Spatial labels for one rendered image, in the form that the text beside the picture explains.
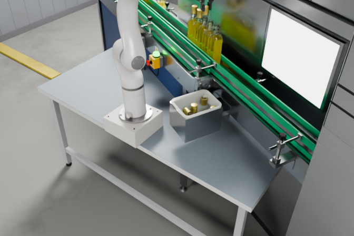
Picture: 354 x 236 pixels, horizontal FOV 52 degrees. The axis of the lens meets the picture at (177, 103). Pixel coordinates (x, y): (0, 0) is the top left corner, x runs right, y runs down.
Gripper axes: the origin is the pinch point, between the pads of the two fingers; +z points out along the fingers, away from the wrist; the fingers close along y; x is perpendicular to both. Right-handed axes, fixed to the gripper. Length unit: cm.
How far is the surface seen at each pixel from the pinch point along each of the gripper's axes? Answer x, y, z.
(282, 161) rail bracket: 85, 13, 34
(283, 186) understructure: 68, -15, 84
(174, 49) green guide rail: -10.8, 13.4, 28.1
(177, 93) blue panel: -5, 13, 56
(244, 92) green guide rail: 45, 4, 27
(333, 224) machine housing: 119, 22, 28
